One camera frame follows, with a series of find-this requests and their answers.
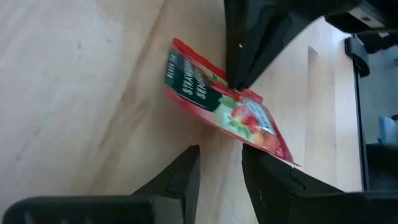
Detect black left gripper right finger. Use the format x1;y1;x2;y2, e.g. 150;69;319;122
241;143;343;224

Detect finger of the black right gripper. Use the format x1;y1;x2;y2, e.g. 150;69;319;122
241;0;299;91
223;0;249;91

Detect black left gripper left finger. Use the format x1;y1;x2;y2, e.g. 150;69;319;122
132;144;201;224

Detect strawberry tea sachet red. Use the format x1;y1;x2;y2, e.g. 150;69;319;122
164;37;301;167

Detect light blue object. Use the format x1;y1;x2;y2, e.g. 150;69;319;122
378;115;398;146

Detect black table frame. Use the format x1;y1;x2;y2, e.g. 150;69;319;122
344;36;371;191

